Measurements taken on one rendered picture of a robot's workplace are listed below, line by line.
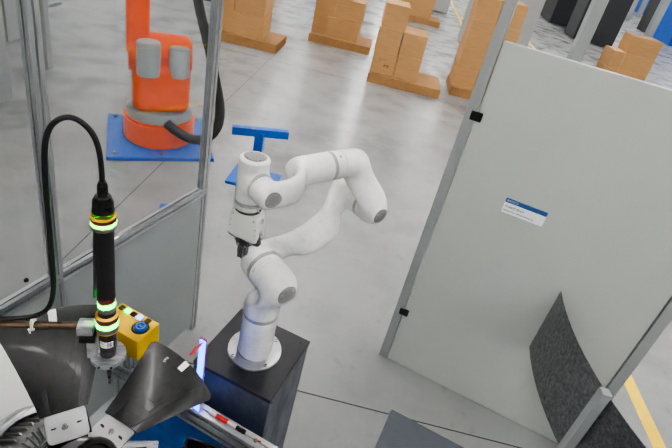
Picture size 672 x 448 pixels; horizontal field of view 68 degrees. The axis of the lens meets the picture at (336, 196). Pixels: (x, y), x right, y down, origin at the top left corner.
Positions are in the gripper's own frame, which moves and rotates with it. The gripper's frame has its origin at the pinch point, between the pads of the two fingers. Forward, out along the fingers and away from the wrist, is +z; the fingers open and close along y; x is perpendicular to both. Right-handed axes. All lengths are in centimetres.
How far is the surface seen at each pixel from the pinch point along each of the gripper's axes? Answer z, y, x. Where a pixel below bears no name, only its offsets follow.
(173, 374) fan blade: 24.0, -1.1, 30.1
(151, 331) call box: 36.2, 21.5, 13.4
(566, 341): 55, -115, -100
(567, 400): 70, -122, -82
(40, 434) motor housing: 25, 13, 59
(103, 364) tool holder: -3, -2, 53
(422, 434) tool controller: 18, -67, 13
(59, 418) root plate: 17, 8, 58
